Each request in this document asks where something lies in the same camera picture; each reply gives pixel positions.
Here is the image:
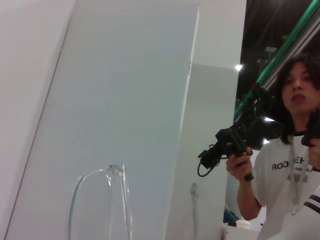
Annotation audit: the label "person's right hand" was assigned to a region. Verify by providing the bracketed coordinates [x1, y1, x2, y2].
[226, 147, 253, 181]

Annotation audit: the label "person's left hand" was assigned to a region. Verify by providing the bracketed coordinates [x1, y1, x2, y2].
[307, 142, 320, 173]

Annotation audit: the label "black teleoperation handle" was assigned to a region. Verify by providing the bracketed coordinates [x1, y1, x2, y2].
[301, 107, 320, 148]
[198, 83, 286, 182]

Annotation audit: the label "clear plastic glasses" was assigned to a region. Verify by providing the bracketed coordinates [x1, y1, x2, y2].
[67, 163, 201, 240]

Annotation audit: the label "person's right forearm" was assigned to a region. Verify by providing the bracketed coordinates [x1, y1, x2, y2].
[236, 173, 267, 222]

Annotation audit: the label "person in white t-shirt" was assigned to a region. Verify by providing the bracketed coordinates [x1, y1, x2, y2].
[251, 56, 320, 240]

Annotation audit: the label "blue bag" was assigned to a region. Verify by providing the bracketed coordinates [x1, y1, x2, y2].
[223, 209, 238, 227]

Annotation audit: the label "grey lanyard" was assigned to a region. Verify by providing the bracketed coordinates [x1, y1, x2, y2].
[287, 134, 309, 215]

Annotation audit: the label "green ceiling rail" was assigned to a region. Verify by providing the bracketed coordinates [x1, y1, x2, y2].
[234, 0, 320, 118]

